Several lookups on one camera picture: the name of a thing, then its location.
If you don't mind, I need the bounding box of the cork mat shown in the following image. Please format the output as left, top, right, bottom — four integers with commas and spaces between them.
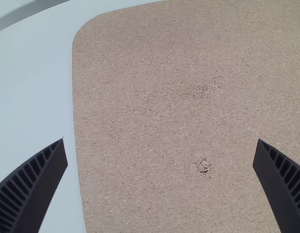
71, 0, 300, 233

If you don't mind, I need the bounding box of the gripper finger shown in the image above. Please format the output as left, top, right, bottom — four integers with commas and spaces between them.
0, 138, 69, 233
252, 138, 300, 233

